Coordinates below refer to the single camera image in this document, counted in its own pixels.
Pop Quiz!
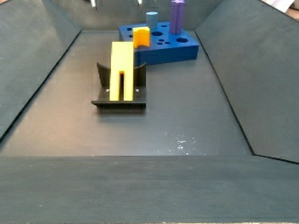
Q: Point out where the yellow double-square fork block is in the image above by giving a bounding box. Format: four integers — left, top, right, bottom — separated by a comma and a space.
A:
109, 41, 134, 101

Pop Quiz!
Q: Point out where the blue foam peg board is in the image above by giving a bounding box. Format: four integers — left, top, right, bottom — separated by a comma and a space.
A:
117, 21, 201, 67

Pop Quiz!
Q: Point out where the light blue cylinder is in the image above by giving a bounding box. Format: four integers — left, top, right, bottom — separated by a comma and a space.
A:
145, 11, 158, 30

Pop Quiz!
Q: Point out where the purple star prism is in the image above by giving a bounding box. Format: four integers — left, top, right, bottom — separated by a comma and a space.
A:
169, 0, 185, 34

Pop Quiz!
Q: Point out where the yellow arch-notch block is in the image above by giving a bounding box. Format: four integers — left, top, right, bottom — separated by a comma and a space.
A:
133, 26, 150, 48

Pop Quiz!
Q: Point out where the black curved holder stand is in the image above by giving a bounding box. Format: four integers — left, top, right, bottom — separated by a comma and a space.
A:
90, 64, 145, 109

